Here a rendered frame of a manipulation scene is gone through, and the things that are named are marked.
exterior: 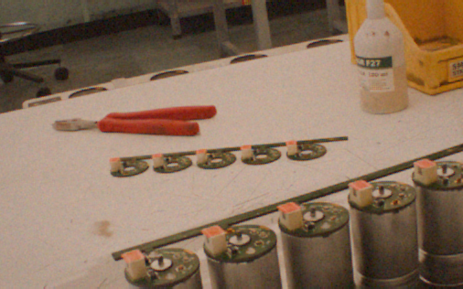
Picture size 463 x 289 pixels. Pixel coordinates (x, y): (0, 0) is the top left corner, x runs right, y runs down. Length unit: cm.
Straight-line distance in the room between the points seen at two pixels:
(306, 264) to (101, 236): 19
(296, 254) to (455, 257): 7
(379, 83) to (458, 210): 26
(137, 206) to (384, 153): 15
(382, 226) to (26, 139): 39
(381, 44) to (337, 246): 29
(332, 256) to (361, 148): 24
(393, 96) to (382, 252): 28
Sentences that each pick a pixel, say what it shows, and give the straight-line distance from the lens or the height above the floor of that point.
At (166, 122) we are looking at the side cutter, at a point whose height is 76.
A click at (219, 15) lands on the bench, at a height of 28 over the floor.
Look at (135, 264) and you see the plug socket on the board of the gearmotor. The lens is 27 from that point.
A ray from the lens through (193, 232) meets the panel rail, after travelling 30.
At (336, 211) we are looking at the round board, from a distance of 30.
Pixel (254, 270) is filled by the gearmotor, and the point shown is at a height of 81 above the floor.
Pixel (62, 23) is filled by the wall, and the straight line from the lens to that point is 472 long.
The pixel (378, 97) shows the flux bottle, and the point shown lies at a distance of 57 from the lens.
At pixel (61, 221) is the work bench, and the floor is 75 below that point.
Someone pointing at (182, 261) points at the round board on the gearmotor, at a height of 81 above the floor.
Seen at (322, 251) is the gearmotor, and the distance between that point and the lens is 29.
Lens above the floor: 94
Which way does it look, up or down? 20 degrees down
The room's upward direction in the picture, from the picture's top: 9 degrees counter-clockwise
